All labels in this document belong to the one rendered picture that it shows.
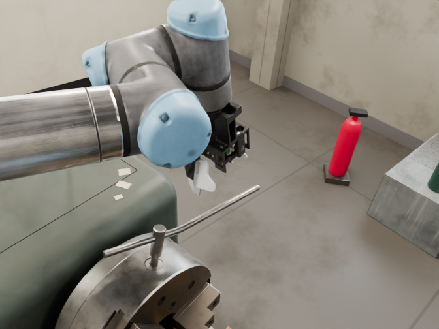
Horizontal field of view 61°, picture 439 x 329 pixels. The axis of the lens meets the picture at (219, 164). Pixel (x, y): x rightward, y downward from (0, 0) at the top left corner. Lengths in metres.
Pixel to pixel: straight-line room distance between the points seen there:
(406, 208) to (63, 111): 2.40
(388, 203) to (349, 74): 1.47
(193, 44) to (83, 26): 3.38
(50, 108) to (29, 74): 3.44
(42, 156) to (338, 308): 2.00
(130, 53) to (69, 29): 3.35
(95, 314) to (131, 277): 0.08
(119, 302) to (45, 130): 0.41
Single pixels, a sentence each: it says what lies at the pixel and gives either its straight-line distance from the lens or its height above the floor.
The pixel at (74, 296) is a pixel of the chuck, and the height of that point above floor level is 1.21.
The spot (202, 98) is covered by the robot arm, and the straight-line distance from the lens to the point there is 0.54.
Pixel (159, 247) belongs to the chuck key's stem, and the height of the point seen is 1.28.
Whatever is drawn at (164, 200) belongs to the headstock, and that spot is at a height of 1.22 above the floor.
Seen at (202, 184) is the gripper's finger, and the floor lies 1.36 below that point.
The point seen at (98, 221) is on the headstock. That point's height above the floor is 1.25.
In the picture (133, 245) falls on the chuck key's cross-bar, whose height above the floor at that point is 1.31.
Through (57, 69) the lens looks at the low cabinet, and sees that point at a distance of 3.87.
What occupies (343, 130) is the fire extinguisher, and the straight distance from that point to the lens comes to 2.72.
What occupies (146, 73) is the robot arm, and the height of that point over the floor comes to 1.64.
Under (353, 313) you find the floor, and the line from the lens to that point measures 2.24.
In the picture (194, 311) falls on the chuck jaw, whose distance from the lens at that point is 0.81.
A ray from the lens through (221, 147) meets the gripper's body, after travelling 0.61.
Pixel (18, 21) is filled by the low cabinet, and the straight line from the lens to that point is 3.64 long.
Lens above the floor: 1.81
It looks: 39 degrees down
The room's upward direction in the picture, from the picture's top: 4 degrees clockwise
